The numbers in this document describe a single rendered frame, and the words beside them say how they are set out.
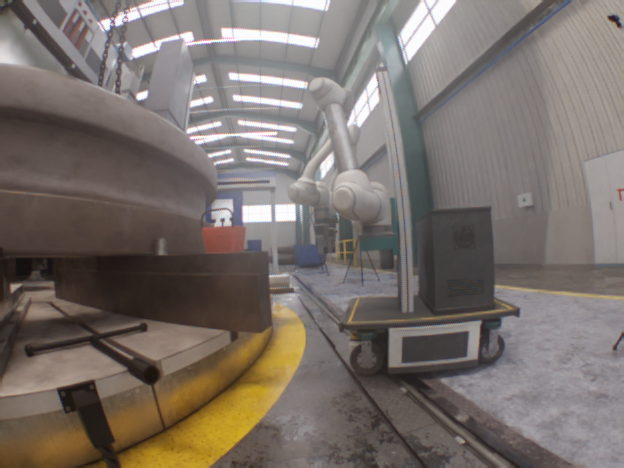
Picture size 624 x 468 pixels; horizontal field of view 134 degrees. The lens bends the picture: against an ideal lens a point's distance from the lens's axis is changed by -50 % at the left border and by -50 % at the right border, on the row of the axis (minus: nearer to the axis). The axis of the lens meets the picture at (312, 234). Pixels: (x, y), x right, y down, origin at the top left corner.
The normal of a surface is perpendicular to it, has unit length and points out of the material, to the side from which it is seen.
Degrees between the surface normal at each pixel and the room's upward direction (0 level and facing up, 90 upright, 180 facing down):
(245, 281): 90
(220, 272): 90
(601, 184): 90
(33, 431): 90
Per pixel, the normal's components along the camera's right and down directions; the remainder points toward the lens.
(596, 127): -0.99, 0.04
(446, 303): -0.24, -0.05
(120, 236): 0.95, -0.07
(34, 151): 0.86, -0.07
